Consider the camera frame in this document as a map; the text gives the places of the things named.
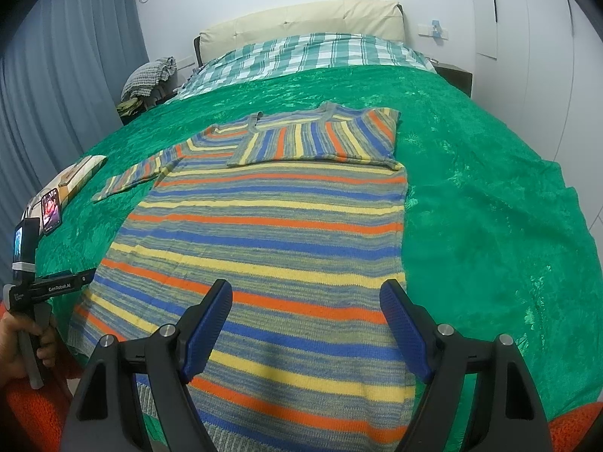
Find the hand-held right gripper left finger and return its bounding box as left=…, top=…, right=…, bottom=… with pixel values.
left=59, top=279, right=234, bottom=452

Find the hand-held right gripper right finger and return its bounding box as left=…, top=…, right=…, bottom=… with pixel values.
left=379, top=279, right=553, bottom=452

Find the striped knitted sweater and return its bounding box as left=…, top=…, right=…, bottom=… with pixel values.
left=67, top=102, right=418, bottom=452

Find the pile of checked clothes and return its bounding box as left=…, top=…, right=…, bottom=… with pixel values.
left=121, top=56, right=177, bottom=99

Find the person's left hand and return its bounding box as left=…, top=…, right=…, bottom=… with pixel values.
left=0, top=313, right=58, bottom=380

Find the smartphone with lit screen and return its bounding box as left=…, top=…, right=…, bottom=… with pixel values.
left=40, top=187, right=63, bottom=237

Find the beige patterned cushion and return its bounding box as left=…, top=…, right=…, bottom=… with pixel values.
left=23, top=154, right=107, bottom=217

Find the orange knitted garment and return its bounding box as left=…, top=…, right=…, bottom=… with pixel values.
left=0, top=353, right=603, bottom=452

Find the green patterned blanket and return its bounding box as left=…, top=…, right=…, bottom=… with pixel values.
left=35, top=66, right=594, bottom=452

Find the blue-grey curtain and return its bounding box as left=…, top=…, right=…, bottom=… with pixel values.
left=0, top=0, right=152, bottom=264

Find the dark cluttered nightstand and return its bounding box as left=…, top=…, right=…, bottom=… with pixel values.
left=118, top=82, right=185, bottom=125

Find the dark wooden nightstand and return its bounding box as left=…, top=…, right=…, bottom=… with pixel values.
left=433, top=63, right=473, bottom=99

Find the green checked bed sheet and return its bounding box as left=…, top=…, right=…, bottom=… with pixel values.
left=174, top=32, right=436, bottom=102

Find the cream padded headboard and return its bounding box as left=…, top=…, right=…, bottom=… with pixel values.
left=193, top=0, right=407, bottom=67

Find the white wardrobe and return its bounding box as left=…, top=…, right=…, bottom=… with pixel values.
left=466, top=0, right=603, bottom=222

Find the white wall socket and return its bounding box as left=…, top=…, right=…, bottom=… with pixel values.
left=417, top=19, right=450, bottom=43

